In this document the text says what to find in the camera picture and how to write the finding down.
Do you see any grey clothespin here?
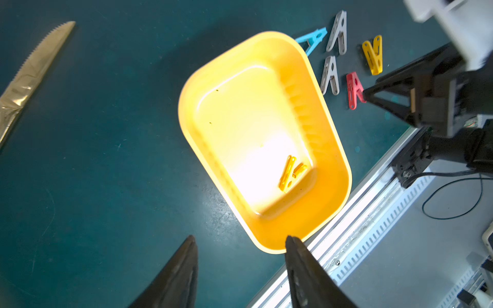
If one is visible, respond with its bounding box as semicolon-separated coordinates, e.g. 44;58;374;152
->
326;10;347;55
320;56;340;96

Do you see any white slotted cable duct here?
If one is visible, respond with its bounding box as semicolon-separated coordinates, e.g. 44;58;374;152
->
326;177;435;286

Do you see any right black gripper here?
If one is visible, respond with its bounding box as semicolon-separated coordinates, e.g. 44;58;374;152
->
363;43;492;138

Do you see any yellow plastic storage box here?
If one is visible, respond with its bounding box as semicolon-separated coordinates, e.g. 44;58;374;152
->
178;32;353;254

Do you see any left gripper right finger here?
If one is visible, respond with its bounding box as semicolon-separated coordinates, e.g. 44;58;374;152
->
285;236;356;307

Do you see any red clothespin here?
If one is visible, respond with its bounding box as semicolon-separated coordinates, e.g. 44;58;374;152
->
346;72;367;110

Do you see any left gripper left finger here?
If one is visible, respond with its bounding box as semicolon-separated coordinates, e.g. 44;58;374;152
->
130;235;198;307

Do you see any teal clothespin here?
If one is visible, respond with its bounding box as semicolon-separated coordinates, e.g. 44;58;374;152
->
295;28;327;56

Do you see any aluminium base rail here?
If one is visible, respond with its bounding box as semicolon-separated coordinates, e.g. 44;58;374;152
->
246;126;436;308

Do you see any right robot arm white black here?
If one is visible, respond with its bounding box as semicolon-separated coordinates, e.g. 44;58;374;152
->
363;44;492;188

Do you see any right base black cable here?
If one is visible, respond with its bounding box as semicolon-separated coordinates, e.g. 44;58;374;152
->
400;171;493;221

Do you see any yellow clothespin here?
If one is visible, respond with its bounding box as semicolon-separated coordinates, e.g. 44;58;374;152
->
279;155;308;193
362;35;383;76

